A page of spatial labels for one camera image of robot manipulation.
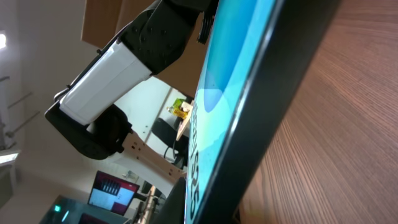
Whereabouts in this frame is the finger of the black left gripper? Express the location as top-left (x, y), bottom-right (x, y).
top-left (197, 14), bottom-right (214, 44)

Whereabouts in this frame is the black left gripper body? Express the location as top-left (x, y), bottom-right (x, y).
top-left (119, 0), bottom-right (218, 74)

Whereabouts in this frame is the Galaxy smartphone with cyan screen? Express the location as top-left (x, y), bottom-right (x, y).
top-left (185, 0), bottom-right (339, 223)

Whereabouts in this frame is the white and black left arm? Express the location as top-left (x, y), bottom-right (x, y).
top-left (45, 1), bottom-right (218, 191)

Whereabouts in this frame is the black office chair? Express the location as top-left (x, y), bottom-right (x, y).
top-left (151, 118), bottom-right (189, 169)

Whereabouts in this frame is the computer monitor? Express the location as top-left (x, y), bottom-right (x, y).
top-left (88, 171), bottom-right (139, 215)

